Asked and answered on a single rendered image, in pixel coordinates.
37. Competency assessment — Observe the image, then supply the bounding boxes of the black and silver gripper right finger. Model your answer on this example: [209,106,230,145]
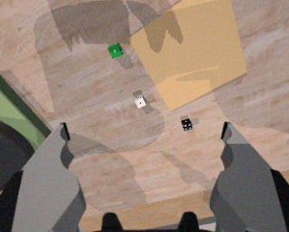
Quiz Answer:
[209,122,289,232]

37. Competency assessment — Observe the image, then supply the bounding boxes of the tan flat mat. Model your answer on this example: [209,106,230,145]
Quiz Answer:
[129,0,247,111]

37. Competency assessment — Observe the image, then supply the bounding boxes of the black die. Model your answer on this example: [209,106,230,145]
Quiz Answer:
[182,119,192,131]

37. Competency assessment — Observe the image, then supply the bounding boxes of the green die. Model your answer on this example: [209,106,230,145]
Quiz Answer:
[108,43,123,58]

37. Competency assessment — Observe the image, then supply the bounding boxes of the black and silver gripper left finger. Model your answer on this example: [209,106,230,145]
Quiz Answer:
[0,122,86,232]

